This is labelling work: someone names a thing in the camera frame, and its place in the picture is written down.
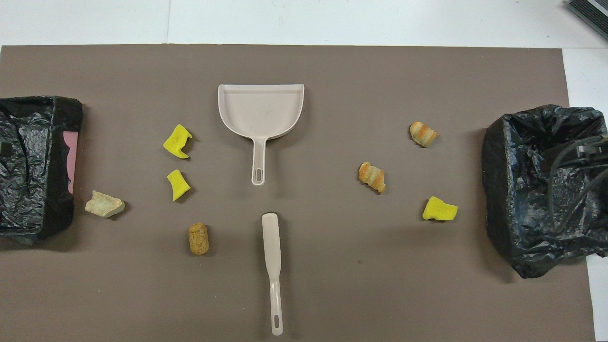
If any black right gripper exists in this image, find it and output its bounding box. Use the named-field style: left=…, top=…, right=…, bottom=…
left=577, top=141, right=608, bottom=159

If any yellow sponge piece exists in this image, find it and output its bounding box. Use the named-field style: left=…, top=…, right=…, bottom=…
left=422, top=196, right=459, bottom=222
left=166, top=169, right=191, bottom=202
left=162, top=124, right=193, bottom=159

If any toy croissant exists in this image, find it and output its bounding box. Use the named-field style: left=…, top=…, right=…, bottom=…
left=358, top=161, right=387, bottom=194
left=409, top=121, right=439, bottom=148

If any beige hand brush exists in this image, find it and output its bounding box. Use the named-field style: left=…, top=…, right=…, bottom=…
left=261, top=213, right=284, bottom=336

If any beige plastic dustpan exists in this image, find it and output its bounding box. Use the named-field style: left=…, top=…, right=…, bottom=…
left=218, top=84, right=305, bottom=186

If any brown bread chunk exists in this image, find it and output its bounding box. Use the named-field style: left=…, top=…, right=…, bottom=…
left=188, top=223, right=210, bottom=256

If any beige bread chunk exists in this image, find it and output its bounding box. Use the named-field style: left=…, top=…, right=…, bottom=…
left=85, top=190, right=126, bottom=219

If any black plastic trash bag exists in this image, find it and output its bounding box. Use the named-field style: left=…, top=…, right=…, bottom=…
left=0, top=96, right=84, bottom=246
left=481, top=104, right=608, bottom=279

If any pink bin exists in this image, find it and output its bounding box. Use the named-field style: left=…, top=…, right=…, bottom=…
left=62, top=130, right=79, bottom=195

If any black ribbed device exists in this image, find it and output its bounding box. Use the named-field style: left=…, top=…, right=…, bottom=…
left=564, top=0, right=608, bottom=41

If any brown table mat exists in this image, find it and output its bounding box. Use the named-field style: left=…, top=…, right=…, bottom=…
left=0, top=44, right=597, bottom=342

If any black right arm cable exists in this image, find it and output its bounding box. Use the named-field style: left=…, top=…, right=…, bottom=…
left=546, top=135, right=608, bottom=234

